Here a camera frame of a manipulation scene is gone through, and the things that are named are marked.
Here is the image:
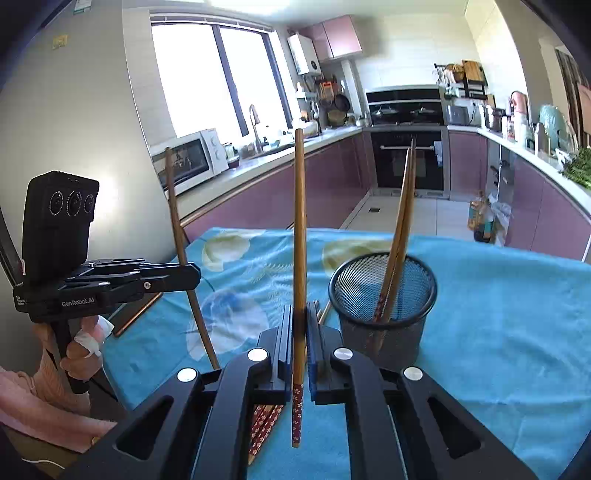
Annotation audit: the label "person's left hand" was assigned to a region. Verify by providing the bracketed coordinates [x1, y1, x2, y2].
[60, 316, 106, 383]

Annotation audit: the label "white tissue wad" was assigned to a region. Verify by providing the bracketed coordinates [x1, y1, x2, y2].
[74, 316, 115, 357]

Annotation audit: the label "person's left forearm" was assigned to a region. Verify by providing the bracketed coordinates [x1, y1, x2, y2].
[0, 346, 117, 454]

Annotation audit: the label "grey refrigerator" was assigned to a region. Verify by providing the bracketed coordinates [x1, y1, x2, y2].
[0, 0, 185, 324]

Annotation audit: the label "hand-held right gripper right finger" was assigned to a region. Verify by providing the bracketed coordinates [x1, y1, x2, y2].
[307, 302, 539, 480]

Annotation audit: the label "white microwave oven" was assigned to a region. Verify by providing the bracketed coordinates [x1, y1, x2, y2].
[151, 128, 229, 197]

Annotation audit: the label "bunch of wooden chopsticks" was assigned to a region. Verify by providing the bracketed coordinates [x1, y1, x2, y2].
[248, 300, 332, 464]

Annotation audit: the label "steel pot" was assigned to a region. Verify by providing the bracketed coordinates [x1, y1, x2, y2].
[482, 105, 507, 133]

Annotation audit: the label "smartphone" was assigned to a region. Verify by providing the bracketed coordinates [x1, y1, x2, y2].
[113, 292, 162, 337]

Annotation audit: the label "white plastic bags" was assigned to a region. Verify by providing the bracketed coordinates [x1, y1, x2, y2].
[489, 194, 513, 232]

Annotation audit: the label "wooden chopstick floral red end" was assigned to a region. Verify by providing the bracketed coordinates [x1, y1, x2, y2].
[164, 147, 221, 370]
[376, 138, 416, 324]
[291, 128, 308, 448]

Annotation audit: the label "black range hood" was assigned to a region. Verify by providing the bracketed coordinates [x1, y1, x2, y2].
[366, 87, 444, 105]

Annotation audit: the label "kitchen window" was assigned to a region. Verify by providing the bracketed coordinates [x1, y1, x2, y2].
[151, 17, 296, 149]

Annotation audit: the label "blue printed tablecloth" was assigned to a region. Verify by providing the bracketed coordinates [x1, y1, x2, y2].
[104, 226, 591, 480]

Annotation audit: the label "black mesh holder cup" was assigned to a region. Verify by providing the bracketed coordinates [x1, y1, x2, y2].
[329, 253, 437, 370]

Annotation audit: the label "white water heater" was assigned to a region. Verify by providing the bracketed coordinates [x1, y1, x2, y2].
[287, 33, 322, 75]

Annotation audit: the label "steel kitchen faucet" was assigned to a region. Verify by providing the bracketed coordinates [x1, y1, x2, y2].
[248, 104, 265, 153]

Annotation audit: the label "cooking oil bottle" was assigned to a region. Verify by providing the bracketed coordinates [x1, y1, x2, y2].
[467, 191, 497, 243]

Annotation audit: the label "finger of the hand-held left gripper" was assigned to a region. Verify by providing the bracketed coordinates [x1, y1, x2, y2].
[98, 262, 202, 306]
[66, 259, 154, 284]

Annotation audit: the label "purple base cabinets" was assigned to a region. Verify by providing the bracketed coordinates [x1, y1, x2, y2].
[449, 130, 591, 264]
[178, 128, 372, 241]

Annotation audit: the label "black built-in oven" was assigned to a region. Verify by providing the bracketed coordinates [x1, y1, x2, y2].
[369, 127, 450, 195]

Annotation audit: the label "pink wall cabinet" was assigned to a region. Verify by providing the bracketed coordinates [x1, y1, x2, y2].
[302, 15, 363, 64]

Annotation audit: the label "green leafy vegetables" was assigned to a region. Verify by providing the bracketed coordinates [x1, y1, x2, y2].
[561, 148, 591, 188]

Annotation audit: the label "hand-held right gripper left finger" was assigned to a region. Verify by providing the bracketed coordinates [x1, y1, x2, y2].
[60, 305, 296, 480]

